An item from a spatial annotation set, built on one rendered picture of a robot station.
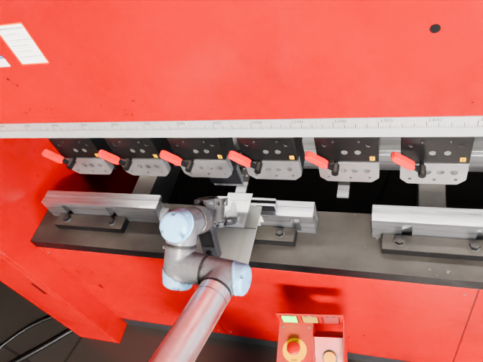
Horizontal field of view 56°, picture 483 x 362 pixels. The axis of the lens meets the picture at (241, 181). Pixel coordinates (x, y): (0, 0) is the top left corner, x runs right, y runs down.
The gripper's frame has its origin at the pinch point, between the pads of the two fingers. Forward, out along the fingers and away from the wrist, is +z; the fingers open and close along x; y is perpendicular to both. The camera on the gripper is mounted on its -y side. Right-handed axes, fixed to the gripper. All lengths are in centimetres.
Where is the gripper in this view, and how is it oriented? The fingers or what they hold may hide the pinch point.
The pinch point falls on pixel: (226, 218)
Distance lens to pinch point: 137.5
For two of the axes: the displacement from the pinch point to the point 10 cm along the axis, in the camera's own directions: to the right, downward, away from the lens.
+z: 3.3, -0.4, 9.4
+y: 0.2, -10.0, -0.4
